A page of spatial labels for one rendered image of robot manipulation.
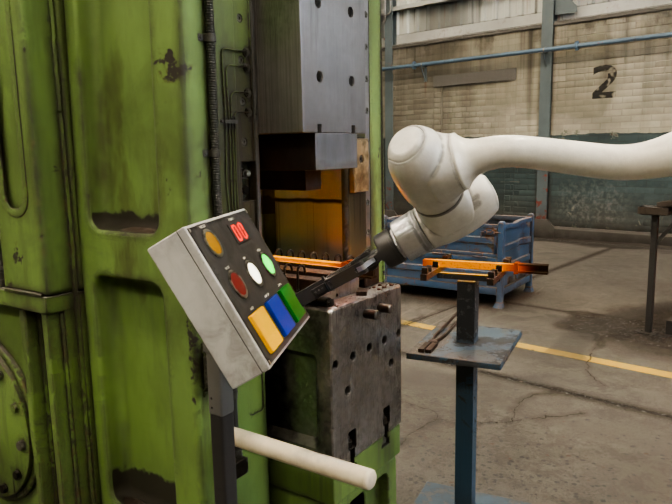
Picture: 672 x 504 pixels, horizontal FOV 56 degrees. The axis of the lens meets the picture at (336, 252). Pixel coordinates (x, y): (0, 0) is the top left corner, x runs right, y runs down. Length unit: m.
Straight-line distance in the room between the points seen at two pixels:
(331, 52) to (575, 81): 7.93
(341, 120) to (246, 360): 0.85
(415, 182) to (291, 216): 1.11
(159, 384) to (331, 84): 0.92
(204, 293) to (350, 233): 1.03
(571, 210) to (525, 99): 1.72
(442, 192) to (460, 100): 9.20
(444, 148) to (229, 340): 0.49
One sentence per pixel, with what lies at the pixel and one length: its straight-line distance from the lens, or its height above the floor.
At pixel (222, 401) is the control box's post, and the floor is 0.83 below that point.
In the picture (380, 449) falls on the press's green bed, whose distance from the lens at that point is 2.01.
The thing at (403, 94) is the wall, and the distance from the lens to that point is 10.88.
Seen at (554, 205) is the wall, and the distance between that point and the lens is 9.62.
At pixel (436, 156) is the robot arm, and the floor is 1.31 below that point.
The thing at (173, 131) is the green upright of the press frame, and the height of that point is 1.37.
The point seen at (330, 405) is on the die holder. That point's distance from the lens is 1.72.
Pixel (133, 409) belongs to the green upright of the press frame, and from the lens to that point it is 1.93.
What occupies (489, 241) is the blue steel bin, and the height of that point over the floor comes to 0.55.
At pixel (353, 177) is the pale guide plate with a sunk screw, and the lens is 2.03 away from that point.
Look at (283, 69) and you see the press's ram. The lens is 1.66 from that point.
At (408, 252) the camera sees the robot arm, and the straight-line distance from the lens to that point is 1.24.
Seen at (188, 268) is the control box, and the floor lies 1.13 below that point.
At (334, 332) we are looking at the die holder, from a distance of 1.67.
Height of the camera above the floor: 1.32
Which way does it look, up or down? 9 degrees down
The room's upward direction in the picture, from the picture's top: 1 degrees counter-clockwise
